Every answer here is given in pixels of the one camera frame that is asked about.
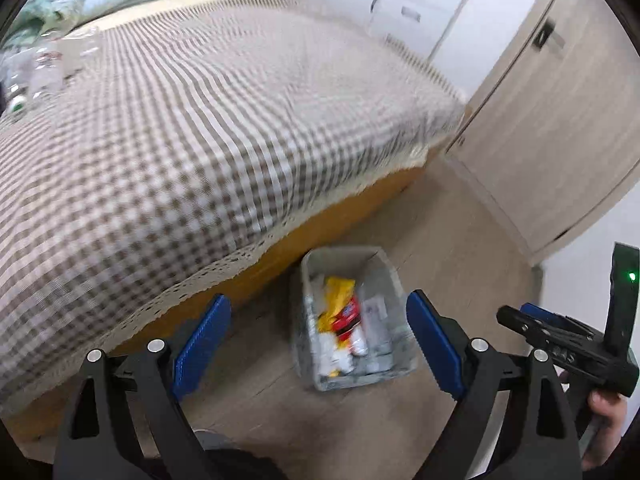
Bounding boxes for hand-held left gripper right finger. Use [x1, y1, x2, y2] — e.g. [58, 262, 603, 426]
[406, 290, 583, 480]

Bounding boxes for wooden bed frame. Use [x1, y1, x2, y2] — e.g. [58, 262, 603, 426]
[0, 0, 431, 443]

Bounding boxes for white tissue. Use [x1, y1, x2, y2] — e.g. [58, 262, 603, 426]
[317, 332, 355, 378]

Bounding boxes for brown checked blanket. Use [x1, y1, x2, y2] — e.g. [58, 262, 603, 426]
[0, 0, 468, 411]

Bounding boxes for clear plastic bottle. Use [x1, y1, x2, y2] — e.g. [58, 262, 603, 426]
[0, 40, 66, 112]

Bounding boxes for black door handle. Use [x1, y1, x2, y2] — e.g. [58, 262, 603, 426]
[532, 20, 566, 53]

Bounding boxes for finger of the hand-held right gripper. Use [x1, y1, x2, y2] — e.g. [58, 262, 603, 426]
[496, 306, 566, 348]
[520, 303, 596, 337]

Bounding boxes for translucent plastic bin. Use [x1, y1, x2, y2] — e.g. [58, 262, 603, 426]
[292, 246, 418, 392]

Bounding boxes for white plastic packet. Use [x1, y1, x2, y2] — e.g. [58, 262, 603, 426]
[357, 295, 394, 361]

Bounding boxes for pale yellow bed sheet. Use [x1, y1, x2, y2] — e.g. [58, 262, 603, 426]
[65, 0, 261, 36]

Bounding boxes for beige wooden door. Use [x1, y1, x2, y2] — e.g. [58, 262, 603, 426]
[445, 0, 640, 266]

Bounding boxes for yellow snack packet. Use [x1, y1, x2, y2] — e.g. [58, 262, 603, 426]
[317, 276, 357, 333]

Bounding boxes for person's black trousers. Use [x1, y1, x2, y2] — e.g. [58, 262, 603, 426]
[150, 427, 281, 480]

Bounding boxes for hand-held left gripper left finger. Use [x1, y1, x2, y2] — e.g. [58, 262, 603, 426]
[52, 294, 232, 480]

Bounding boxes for person's right hand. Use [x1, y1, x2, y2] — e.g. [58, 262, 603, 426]
[557, 369, 628, 471]

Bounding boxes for green floral quilt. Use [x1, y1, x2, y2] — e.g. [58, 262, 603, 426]
[10, 0, 101, 46]

